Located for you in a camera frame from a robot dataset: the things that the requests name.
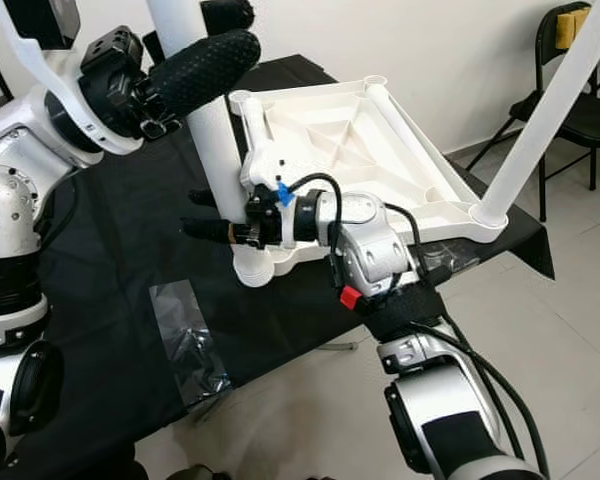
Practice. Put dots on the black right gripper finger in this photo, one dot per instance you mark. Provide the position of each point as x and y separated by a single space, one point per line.
203 197
215 229

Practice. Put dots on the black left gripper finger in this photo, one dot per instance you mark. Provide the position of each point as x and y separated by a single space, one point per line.
225 14
205 68

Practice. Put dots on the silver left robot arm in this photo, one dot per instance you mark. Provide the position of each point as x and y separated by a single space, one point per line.
10 220

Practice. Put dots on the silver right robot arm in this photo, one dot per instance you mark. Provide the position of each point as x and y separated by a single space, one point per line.
375 255

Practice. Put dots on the black table cloth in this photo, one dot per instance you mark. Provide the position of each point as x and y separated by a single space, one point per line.
130 230

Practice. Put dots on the clear plastic bag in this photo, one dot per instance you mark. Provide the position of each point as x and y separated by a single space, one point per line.
185 340

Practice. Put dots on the white plastic table top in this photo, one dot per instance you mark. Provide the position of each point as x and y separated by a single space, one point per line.
350 140

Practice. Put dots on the clear tape strip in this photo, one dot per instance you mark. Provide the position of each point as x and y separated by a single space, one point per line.
445 262

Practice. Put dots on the silver robot left leg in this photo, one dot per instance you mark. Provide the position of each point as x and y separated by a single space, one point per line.
190 472

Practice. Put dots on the yellow sponge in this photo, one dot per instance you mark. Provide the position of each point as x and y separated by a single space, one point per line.
572 28

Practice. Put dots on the black folding chair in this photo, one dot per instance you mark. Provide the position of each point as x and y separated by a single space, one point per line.
590 110

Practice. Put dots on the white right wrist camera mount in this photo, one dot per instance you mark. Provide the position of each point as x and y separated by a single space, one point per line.
265 168

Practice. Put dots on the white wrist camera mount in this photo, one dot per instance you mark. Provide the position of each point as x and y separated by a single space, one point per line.
265 168
30 55

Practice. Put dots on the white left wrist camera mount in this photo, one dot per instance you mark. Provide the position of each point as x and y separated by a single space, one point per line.
30 55

